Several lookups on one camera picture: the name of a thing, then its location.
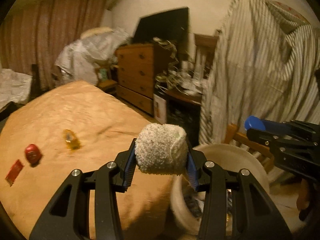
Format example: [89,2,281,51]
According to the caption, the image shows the grey towel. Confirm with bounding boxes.
[135,123,188,175]

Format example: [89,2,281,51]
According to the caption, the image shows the person's right hand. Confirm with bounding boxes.
[296,179,310,211]

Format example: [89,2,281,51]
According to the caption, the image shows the wooden chair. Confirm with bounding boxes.
[223,124,274,173]

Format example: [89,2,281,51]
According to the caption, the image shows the striped cloth cover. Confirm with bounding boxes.
[199,0,319,144]

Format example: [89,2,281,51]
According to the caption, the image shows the white plastic bucket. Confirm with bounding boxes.
[170,144,270,235]

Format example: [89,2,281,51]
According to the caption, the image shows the red milk carton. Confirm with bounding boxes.
[5,159,24,186]

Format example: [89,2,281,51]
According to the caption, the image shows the dark side table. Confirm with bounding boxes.
[165,88,202,133]

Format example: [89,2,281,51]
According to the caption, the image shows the red apple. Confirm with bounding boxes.
[24,144,42,165]

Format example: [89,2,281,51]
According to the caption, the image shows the yellow snack packet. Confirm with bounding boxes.
[63,129,81,150]

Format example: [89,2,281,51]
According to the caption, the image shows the black television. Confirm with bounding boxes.
[132,7,189,43]

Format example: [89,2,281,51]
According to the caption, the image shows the wooden dresser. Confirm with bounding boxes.
[116,43,173,115]

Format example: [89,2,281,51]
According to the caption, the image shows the left silver plastic sheet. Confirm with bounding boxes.
[0,68,33,111]

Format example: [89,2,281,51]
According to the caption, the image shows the silver plastic sheet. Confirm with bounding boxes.
[54,28,131,86]
[0,68,33,111]

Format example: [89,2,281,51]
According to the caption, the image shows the right silver plastic sheet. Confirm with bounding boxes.
[54,28,131,86]

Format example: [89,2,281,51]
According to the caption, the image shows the cream pillow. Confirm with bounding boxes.
[80,27,113,39]

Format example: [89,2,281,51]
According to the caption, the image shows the brown curtain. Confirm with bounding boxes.
[1,0,106,89]

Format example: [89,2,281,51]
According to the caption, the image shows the tangled white cables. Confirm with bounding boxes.
[152,37,203,95]

